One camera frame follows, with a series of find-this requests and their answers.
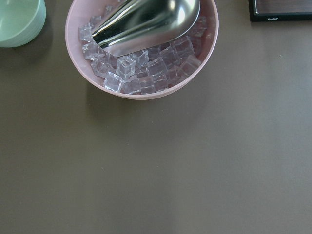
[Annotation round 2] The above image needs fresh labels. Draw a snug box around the pink bowl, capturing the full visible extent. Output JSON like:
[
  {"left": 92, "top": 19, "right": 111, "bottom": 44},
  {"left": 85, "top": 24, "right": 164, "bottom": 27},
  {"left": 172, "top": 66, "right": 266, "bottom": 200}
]
[{"left": 65, "top": 0, "right": 219, "bottom": 100}]

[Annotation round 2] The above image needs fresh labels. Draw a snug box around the metal ice scoop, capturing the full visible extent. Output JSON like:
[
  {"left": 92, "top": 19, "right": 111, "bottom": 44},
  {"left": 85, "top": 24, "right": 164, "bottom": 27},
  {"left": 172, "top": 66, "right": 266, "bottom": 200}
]
[{"left": 92, "top": 0, "right": 200, "bottom": 57}]

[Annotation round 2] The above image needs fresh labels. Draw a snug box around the mint green bowl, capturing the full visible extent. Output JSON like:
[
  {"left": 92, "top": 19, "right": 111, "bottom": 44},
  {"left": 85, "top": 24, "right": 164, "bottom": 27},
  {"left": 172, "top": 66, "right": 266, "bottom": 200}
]
[{"left": 0, "top": 0, "right": 46, "bottom": 48}]

